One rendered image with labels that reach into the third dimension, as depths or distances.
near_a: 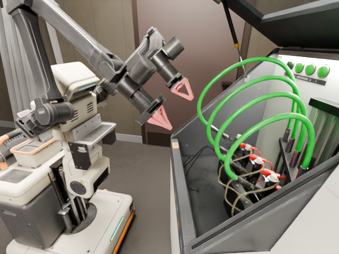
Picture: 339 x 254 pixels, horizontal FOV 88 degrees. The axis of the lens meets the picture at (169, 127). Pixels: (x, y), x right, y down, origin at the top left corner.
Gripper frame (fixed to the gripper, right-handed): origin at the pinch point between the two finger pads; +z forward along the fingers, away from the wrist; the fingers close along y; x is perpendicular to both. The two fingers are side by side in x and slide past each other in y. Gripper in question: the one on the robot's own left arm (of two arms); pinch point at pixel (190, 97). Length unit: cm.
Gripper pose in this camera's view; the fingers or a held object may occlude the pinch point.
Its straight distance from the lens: 66.2
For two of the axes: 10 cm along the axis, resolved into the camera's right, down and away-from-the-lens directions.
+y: 1.8, -2.2, 9.6
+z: 6.7, 7.4, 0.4
